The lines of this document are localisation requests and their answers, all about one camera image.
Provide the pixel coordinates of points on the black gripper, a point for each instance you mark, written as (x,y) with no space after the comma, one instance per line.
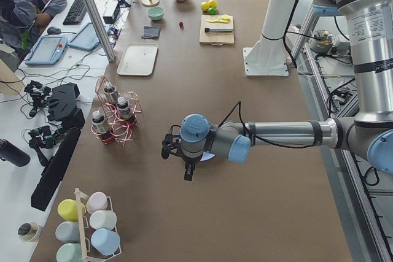
(188,162)

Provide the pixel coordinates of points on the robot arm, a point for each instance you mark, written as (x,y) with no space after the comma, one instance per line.
(368,134)

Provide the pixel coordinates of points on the lower whole lemon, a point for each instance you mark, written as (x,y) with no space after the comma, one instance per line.
(204,6)

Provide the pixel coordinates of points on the whole lemon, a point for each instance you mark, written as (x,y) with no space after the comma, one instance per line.
(204,6)
(213,4)

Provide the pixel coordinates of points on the upper whole lemon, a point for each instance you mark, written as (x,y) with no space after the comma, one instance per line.
(213,4)

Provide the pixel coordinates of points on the green lime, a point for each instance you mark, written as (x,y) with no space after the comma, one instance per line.
(211,11)

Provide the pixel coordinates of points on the lower lemon slice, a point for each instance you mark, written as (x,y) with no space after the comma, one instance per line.
(225,17)

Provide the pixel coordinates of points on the mint green bowl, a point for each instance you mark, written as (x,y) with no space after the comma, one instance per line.
(156,13)

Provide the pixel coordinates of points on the yellow plastic knife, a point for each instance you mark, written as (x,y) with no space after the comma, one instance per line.
(210,20)

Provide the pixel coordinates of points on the steel muddler black tip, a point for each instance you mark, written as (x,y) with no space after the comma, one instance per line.
(218,30)

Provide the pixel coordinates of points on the wooden cutting board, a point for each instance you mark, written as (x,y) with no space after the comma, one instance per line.
(216,38)

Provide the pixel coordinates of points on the grey folded cloth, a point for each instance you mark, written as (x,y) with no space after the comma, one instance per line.
(151,32)

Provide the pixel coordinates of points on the right back drink bottle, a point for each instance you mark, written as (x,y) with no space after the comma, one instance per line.
(123,108)

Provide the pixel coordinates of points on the drink bottle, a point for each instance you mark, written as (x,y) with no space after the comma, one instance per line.
(110,92)
(123,108)
(99,122)

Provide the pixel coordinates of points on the white cup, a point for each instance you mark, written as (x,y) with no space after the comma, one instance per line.
(103,219)

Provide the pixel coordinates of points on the pink cup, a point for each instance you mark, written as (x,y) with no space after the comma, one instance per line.
(97,201)

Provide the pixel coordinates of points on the front drink bottle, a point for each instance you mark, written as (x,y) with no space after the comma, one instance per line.
(99,122)

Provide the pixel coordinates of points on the cream rabbit tray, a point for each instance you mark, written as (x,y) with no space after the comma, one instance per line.
(138,59)

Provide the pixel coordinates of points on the light blue cup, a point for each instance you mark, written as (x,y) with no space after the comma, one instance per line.
(105,241)

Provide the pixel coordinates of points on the left back drink bottle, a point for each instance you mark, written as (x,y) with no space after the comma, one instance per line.
(110,92)

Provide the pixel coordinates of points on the black keyboard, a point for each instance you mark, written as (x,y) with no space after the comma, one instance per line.
(76,13)

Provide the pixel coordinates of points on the blue teach pendant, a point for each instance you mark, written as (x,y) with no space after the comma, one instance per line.
(47,51)
(85,39)

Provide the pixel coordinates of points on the yellow cup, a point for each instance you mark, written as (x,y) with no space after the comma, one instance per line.
(67,210)

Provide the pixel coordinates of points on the grey cup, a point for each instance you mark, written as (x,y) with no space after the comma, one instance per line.
(68,232)

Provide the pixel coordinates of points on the mint cup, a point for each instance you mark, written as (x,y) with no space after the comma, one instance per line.
(70,252)

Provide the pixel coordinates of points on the seated person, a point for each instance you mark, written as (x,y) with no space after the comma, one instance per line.
(23,21)

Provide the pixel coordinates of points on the black water bottle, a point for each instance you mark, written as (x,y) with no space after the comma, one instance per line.
(13,154)

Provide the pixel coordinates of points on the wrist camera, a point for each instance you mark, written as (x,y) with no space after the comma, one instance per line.
(171,145)

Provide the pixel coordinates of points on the copper wire bottle rack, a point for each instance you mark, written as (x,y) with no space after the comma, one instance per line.
(120,131)

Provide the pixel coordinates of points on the white wire cup rack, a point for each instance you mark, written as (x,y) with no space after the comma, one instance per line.
(84,224)

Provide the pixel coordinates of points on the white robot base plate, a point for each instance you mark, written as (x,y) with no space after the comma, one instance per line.
(261,61)

